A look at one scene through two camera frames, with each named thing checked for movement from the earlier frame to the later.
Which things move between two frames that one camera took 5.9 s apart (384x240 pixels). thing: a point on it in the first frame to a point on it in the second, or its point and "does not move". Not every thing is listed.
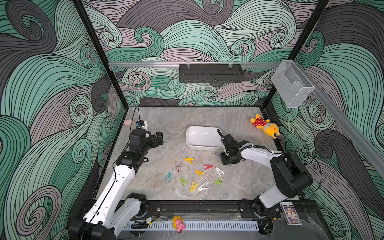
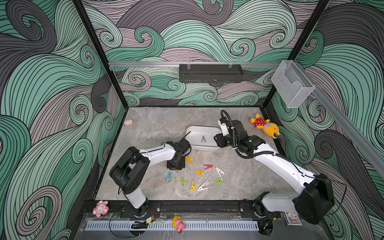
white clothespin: [219, 170] does not move
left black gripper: [158, 138] to [170, 166]
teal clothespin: [169, 176] does not move
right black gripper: [224, 161] to [219, 140]
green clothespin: [183, 181] does not move
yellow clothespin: [189, 159] does not move
